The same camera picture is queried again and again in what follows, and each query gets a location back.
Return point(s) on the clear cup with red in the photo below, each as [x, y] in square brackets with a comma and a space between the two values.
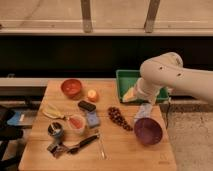
[77, 124]

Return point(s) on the purple bowl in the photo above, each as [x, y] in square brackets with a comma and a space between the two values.
[148, 131]

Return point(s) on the black rectangular block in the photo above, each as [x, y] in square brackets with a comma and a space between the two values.
[86, 106]

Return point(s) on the clear plastic cup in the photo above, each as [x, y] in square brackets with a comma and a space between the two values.
[144, 111]

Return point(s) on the black handled utensil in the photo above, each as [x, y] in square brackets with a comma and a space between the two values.
[75, 149]

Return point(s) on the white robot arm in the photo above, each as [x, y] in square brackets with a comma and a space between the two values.
[167, 70]

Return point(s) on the grey metal clip tool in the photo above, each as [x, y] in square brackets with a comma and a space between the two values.
[57, 148]

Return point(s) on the green plastic bin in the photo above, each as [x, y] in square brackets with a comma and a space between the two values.
[127, 78]

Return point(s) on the yellow banana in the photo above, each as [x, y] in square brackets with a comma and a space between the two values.
[52, 112]

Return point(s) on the metal cup blue band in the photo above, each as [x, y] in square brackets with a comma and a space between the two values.
[55, 130]

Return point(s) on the blue sponge block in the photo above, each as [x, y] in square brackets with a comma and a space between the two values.
[92, 119]

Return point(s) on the red bowl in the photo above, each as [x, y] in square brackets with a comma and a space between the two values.
[71, 88]

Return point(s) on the yellow item in bin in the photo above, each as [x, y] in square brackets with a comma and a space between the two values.
[129, 95]

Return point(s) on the dark red grape bunch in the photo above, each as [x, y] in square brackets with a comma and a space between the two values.
[116, 117]

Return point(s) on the blue object left of table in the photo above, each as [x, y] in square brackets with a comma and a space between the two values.
[22, 118]

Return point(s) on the orange apple fruit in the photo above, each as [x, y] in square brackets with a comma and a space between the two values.
[92, 95]

